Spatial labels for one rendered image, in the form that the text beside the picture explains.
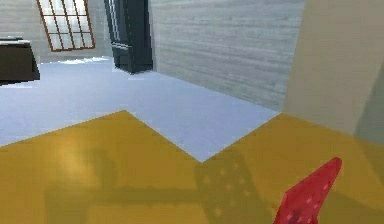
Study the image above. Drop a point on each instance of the dark grey tall cupboard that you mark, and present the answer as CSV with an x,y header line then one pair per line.
x,y
130,35

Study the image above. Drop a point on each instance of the brown framed window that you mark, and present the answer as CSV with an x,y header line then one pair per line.
x,y
66,23

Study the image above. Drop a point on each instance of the dark brown cabinet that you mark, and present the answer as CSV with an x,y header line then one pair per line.
x,y
16,61

